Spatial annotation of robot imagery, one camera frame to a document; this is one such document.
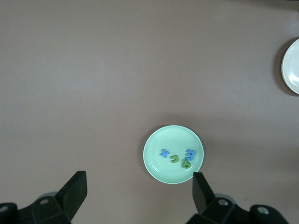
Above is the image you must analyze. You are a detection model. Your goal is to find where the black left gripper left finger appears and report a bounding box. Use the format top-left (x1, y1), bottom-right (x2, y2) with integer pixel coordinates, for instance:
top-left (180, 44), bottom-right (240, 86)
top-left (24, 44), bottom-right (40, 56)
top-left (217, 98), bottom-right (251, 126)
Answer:
top-left (0, 171), bottom-right (88, 224)

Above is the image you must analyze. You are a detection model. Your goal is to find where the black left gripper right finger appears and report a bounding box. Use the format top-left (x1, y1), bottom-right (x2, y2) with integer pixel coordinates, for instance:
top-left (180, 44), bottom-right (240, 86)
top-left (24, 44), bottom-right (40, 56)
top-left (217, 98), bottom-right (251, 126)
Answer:
top-left (186, 172), bottom-right (289, 224)

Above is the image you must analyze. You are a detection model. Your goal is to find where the blue foam letter m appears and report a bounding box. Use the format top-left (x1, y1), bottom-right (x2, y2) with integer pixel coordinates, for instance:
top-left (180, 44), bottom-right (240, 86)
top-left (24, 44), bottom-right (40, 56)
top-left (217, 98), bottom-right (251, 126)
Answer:
top-left (185, 149), bottom-right (196, 162)

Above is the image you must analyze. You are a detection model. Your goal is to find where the green plate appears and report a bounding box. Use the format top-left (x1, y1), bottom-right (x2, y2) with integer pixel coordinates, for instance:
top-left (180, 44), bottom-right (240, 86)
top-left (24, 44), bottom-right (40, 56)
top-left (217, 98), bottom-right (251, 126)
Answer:
top-left (142, 125), bottom-right (205, 185)

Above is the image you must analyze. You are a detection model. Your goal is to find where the beige plate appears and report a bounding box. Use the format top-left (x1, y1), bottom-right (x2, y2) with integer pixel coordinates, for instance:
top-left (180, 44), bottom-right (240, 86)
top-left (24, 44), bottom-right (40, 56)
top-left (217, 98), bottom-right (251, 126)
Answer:
top-left (281, 38), bottom-right (299, 95)

